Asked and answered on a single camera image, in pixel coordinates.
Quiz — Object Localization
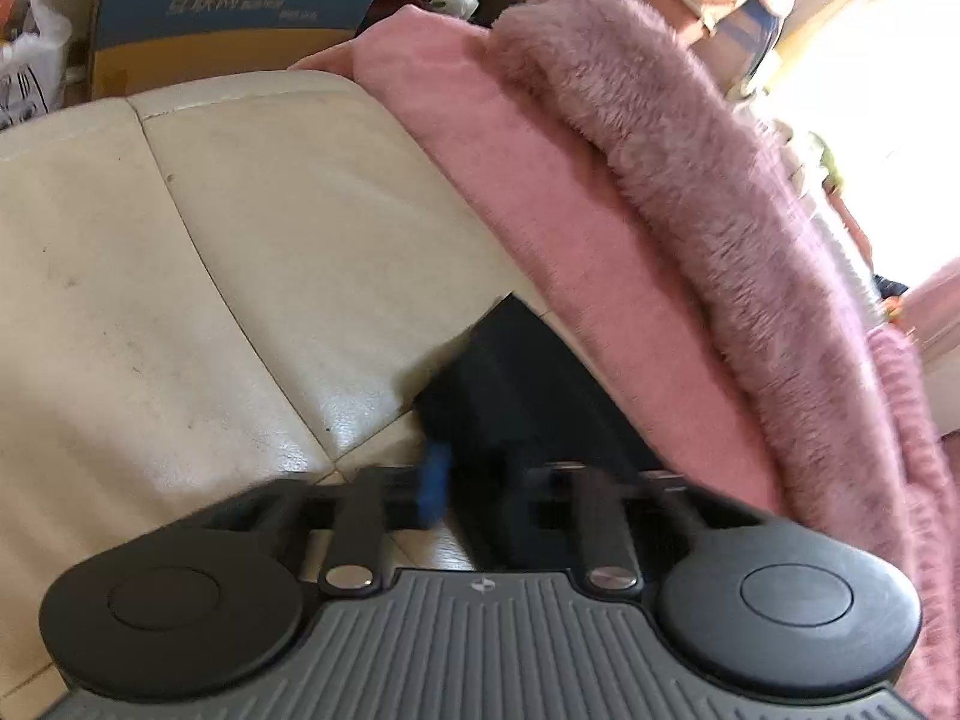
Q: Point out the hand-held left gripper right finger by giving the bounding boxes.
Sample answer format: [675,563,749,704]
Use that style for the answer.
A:
[525,465,766,597]

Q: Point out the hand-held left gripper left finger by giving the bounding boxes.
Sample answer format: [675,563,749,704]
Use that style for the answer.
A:
[191,446,451,601]

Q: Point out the black pants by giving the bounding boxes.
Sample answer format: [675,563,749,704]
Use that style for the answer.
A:
[412,292,668,571]

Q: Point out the pink bed sheet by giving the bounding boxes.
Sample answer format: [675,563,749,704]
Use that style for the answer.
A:
[289,4,788,518]

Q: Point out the cream leather sofa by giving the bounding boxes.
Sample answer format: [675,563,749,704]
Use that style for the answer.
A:
[0,71,608,706]

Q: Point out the fluffy mauve blanket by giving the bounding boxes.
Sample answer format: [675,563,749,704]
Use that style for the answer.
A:
[487,0,960,720]

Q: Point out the brown cardboard box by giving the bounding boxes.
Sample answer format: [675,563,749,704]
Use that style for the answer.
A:
[90,0,406,102]

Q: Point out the white plastic bag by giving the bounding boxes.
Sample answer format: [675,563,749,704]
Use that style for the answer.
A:
[0,0,72,132]

